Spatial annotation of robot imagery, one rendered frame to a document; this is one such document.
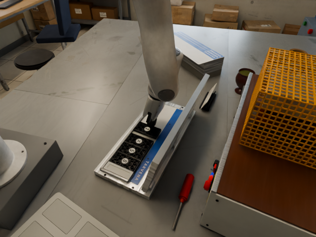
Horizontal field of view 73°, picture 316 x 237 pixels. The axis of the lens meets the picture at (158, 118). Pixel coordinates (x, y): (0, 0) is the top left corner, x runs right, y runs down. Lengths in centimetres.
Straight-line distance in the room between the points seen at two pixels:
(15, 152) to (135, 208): 41
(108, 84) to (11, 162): 60
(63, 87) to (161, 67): 75
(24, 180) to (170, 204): 43
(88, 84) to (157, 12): 72
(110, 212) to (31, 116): 59
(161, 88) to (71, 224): 45
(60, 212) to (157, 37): 56
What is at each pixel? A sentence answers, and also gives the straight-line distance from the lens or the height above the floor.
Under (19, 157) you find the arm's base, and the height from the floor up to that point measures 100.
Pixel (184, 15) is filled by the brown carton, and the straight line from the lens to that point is 382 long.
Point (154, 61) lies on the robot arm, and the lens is 55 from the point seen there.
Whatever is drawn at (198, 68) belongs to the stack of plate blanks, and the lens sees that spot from 119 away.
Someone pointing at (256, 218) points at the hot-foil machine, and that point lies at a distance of 55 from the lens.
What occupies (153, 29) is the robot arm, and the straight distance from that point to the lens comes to 56.
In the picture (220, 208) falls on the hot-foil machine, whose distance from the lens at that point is 56.
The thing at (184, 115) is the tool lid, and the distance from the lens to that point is 64.
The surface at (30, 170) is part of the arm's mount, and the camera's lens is 76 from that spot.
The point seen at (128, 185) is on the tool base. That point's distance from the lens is 71.
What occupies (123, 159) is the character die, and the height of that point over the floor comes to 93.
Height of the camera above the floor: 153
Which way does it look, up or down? 43 degrees down
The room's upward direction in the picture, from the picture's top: straight up
